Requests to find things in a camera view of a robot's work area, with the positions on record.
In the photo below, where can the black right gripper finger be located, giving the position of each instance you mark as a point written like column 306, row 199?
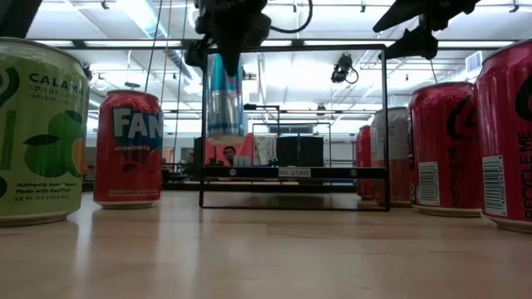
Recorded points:
column 420, row 43
column 428, row 12

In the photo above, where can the green calamansi sparkling can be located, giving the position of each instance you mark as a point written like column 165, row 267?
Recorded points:
column 41, row 145

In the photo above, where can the person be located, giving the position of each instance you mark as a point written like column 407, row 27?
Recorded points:
column 229, row 153

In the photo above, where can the red panel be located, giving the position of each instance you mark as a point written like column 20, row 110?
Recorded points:
column 246, row 153

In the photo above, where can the tall blue silver can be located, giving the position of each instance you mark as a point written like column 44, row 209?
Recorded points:
column 226, row 108

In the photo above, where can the black metal stand frame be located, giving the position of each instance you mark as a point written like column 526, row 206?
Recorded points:
column 253, row 106

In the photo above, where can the red Fanta soda can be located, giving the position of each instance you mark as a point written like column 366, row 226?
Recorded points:
column 363, row 162
column 444, row 166
column 507, row 124
column 124, row 174

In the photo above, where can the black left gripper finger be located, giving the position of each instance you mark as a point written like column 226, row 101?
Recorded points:
column 232, row 47
column 196, row 53

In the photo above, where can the silver and red can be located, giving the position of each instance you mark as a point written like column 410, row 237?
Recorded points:
column 397, row 145

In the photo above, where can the black metal wood-board shelf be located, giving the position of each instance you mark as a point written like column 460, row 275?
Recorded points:
column 257, row 172

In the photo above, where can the black double screen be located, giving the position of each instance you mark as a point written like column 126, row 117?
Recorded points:
column 299, row 151

